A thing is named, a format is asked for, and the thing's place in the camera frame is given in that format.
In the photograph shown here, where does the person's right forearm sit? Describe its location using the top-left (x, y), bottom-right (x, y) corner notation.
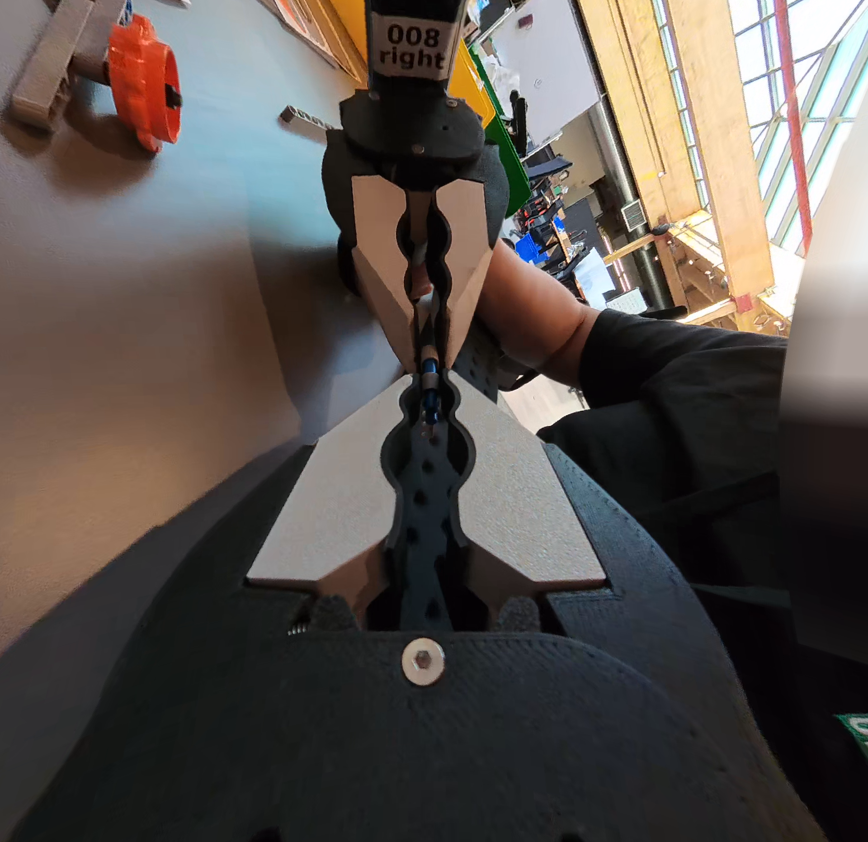
top-left (532, 265), bottom-right (603, 387)

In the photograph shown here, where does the black perforated mat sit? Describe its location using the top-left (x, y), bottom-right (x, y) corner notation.
top-left (393, 316), bottom-right (506, 631)

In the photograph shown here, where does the black office chair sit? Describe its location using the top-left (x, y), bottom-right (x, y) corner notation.
top-left (509, 89), bottom-right (531, 158)

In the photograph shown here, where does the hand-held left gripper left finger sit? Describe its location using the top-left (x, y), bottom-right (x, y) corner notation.
top-left (246, 373), bottom-right (415, 629)

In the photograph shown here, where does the orange wheel beam assembly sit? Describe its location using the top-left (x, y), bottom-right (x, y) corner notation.
top-left (7, 0), bottom-right (184, 154)

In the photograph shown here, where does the orange print leaflet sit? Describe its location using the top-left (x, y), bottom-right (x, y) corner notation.
top-left (227, 0), bottom-right (367, 86)

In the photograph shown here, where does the yellow plastic bin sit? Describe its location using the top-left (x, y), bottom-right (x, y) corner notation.
top-left (313, 0), bottom-right (504, 132)

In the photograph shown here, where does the long grey holed beam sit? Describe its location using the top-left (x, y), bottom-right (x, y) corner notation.
top-left (279, 104), bottom-right (338, 132)

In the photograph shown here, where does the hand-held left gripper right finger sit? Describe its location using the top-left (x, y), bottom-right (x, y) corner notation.
top-left (444, 370), bottom-right (608, 629)

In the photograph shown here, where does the whiteboard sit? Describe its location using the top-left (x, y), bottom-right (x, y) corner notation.
top-left (475, 0), bottom-right (602, 144)

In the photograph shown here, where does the grey beam with blue pins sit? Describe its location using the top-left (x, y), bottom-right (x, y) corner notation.
top-left (420, 377), bottom-right (448, 443)

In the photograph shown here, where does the green plastic bin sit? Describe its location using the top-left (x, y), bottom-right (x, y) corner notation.
top-left (468, 38), bottom-right (533, 222)

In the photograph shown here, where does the person's right hand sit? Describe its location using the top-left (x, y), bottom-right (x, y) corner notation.
top-left (475, 238), bottom-right (552, 374)

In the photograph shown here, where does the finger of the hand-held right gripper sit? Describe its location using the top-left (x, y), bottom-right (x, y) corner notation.
top-left (351, 175), bottom-right (417, 374)
top-left (433, 183), bottom-right (496, 371)

